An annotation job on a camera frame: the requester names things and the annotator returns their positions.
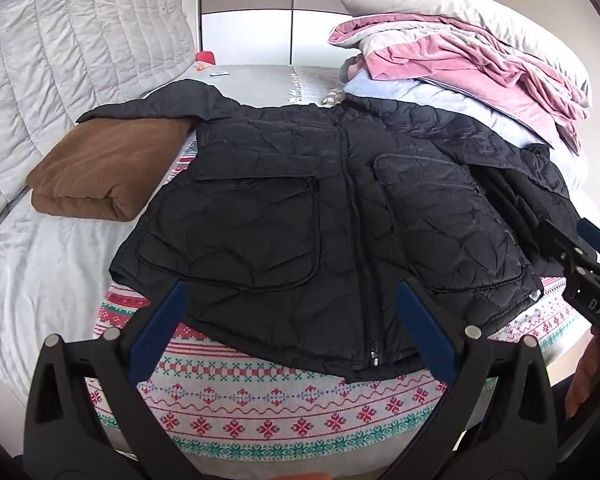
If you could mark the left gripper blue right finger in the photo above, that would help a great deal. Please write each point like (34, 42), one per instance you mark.
(496, 418)

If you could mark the light blue fleece blanket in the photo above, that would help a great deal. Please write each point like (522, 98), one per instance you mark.
(423, 93)

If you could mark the grey quilted headboard cover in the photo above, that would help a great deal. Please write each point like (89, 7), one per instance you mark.
(60, 58)

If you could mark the white grey sliding wardrobe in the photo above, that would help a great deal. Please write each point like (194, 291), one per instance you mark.
(271, 32)

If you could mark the pink velvet blanket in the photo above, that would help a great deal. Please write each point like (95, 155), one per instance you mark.
(467, 58)

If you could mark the black quilted puffer jacket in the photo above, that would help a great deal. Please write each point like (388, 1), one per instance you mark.
(294, 226)

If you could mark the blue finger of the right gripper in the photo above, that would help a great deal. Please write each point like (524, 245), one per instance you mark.
(555, 244)
(590, 233)

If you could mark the christmas patterned knit blanket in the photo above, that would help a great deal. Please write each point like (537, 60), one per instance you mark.
(215, 401)

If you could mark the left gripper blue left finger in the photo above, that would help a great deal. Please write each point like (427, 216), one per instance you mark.
(63, 436)

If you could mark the person right hand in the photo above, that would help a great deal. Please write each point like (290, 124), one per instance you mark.
(582, 383)

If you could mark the brown folded blanket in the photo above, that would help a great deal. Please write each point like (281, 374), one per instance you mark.
(106, 169)

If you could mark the red small object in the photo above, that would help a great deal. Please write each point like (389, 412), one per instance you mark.
(205, 57)

